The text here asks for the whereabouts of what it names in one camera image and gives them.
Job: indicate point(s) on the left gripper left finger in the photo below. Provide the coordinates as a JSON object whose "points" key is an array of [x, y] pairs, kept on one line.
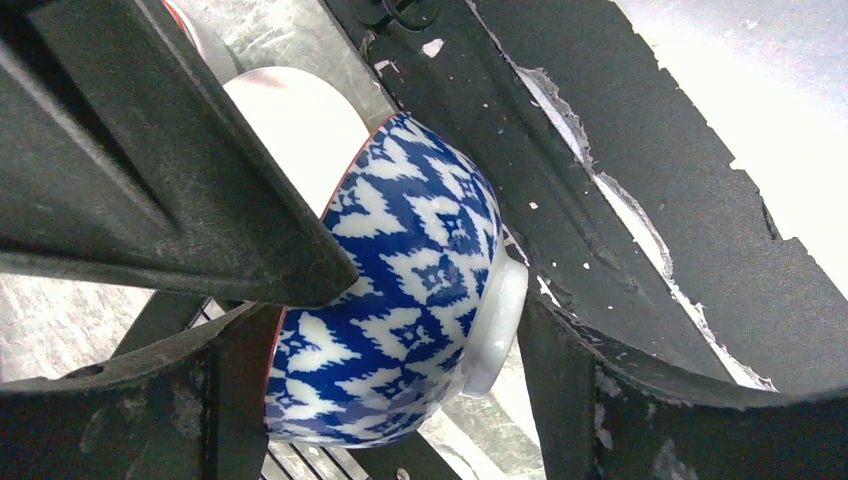
{"points": [[124, 161]]}

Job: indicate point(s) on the blue white patterned bowl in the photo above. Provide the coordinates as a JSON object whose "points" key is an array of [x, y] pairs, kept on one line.
{"points": [[438, 300]]}

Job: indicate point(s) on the black wire dish rack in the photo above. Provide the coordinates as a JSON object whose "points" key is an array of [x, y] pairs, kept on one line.
{"points": [[167, 314]]}

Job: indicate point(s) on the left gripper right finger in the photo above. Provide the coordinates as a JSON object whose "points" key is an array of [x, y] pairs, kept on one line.
{"points": [[187, 407]]}

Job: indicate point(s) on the striped stacked bowls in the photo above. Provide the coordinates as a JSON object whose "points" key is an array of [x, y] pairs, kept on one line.
{"points": [[208, 45]]}

